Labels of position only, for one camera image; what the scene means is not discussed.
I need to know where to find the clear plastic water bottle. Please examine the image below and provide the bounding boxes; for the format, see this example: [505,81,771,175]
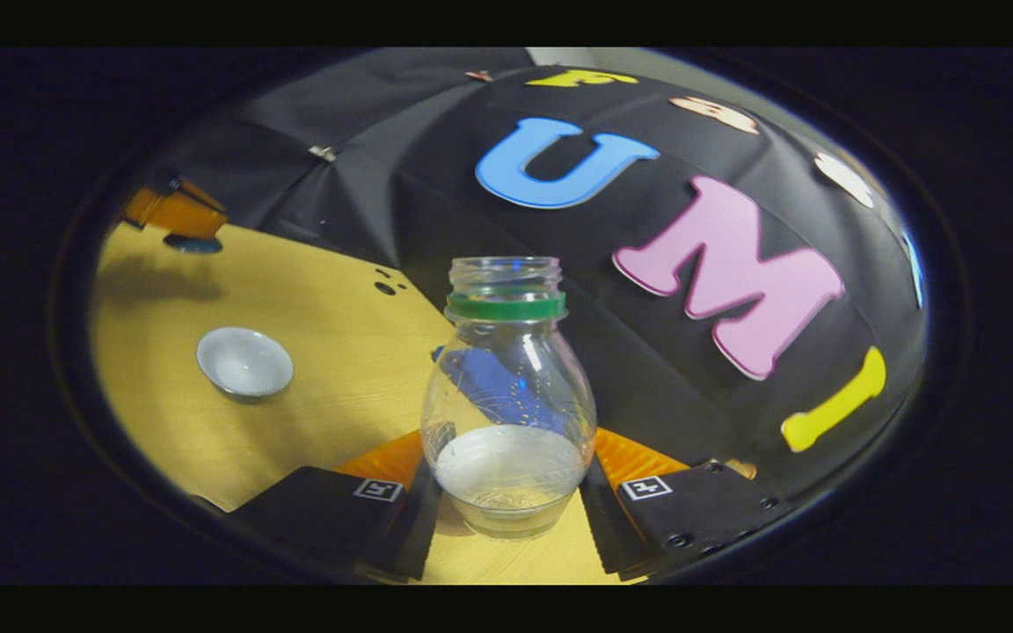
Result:
[420,256,598,540]

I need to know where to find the white teacup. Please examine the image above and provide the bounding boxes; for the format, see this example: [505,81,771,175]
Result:
[196,326,295,404]

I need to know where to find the blue folded towel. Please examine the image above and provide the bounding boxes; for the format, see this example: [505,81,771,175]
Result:
[432,345,573,436]

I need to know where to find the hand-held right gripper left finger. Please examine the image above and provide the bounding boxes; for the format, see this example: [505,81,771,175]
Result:
[230,429,446,583]

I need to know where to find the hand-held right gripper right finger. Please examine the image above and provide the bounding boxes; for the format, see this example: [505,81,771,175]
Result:
[579,428,793,581]

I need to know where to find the black backdrop cloth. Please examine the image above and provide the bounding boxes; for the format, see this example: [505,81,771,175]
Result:
[133,48,929,493]

